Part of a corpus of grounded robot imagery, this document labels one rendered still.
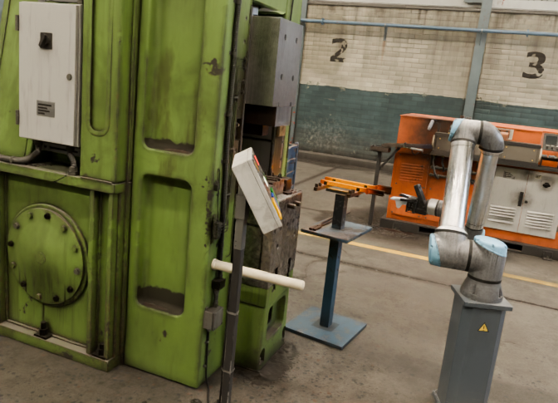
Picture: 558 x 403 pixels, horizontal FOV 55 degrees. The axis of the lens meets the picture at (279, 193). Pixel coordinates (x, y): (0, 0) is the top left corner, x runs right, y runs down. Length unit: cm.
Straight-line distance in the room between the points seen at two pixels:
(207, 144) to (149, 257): 68
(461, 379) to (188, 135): 169
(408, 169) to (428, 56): 434
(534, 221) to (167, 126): 432
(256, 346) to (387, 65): 786
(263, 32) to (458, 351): 172
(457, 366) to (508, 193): 343
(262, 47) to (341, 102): 780
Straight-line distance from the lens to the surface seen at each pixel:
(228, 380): 244
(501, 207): 595
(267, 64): 252
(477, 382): 279
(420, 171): 595
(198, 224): 244
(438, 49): 1001
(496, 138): 278
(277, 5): 283
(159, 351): 279
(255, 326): 280
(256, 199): 197
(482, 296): 262
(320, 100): 1040
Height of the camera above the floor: 149
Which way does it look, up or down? 12 degrees down
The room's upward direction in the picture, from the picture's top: 6 degrees clockwise
